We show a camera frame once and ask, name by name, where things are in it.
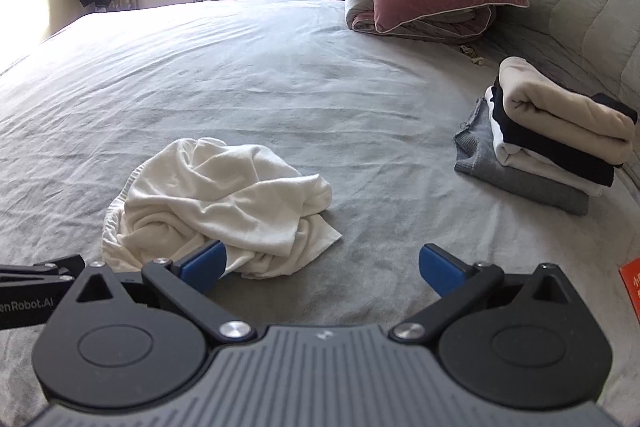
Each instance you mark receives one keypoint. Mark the beige folded garment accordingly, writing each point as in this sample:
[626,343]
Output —
[538,104]

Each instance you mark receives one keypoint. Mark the grey folded sweater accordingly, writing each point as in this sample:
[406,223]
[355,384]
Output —
[476,157]

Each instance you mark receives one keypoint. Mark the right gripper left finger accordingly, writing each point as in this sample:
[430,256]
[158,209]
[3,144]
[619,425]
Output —
[182,285]

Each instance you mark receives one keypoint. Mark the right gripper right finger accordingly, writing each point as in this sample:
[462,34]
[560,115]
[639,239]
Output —
[461,287]

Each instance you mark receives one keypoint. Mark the white long pants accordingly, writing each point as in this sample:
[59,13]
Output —
[267,215]

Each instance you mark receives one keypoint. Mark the white folded garment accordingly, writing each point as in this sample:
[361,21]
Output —
[517,157]

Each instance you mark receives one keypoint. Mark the folded grey pink duvet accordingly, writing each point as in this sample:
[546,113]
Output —
[450,28]

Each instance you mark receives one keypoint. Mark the black folded garment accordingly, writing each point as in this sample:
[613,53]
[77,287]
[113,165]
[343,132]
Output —
[575,161]

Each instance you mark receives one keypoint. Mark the red paper card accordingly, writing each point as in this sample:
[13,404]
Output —
[630,275]

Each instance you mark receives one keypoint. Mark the small brown trinket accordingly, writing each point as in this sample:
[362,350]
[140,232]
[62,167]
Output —
[472,55]

